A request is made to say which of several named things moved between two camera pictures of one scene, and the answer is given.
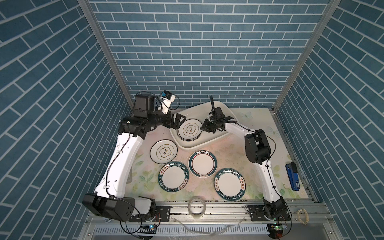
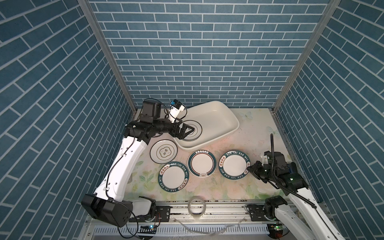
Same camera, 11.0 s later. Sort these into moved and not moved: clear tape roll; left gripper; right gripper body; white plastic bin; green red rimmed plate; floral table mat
Moved: left gripper; right gripper body
Not moved: green red rimmed plate; clear tape roll; floral table mat; white plastic bin
